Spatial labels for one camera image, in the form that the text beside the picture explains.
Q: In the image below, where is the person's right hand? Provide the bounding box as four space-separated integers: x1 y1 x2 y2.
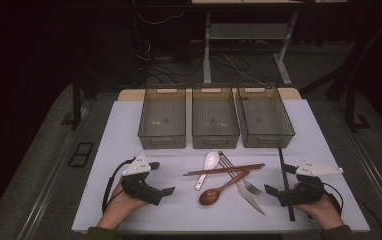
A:
293 193 346 231

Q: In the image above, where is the white table cover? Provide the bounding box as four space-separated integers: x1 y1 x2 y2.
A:
71 98 371 234

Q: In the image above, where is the left hand-held gripper cable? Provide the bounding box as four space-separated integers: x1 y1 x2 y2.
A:
102 157 137 214

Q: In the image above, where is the black metal stand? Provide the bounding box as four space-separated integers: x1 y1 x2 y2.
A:
343 79 373 133
60 78 91 131

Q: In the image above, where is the metal knife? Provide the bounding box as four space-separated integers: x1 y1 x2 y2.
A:
217 156 266 216

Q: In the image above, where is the person's left hand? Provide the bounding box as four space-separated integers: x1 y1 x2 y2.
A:
96 179 150 231

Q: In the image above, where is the white ceramic spoon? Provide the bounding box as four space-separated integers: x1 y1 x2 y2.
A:
194 151 220 192

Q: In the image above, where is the metal fork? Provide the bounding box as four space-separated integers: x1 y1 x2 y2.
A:
217 150 263 197

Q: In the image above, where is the brown wooden chopstick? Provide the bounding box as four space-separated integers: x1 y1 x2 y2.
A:
185 165 264 177
182 162 266 176

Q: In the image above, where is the white floor cable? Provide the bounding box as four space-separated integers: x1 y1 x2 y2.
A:
219 51 264 84

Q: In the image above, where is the white metal desk frame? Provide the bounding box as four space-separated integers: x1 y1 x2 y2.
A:
190 0 348 86

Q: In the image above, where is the clear brown plastic bin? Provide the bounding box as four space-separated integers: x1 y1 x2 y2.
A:
137 87 187 150
235 86 296 149
191 87 241 150

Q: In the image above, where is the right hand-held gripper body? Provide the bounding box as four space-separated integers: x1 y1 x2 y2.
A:
276 159 344 208

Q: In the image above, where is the right hand-held gripper cable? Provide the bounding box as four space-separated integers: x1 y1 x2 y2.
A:
322 181 345 216

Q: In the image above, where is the brown wooden spoon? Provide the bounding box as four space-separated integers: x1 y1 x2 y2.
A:
198 169 251 207

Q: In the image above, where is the hand-held gripper cable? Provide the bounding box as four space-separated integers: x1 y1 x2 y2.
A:
322 181 345 216
102 157 137 214

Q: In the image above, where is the tangle of black cables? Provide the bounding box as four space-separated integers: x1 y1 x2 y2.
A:
133 33 252 86

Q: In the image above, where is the grey metal rail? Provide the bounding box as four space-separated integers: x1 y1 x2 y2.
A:
332 106 382 231
14 106 92 240

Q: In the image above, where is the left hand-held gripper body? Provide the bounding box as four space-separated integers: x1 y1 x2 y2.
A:
121 153 164 206

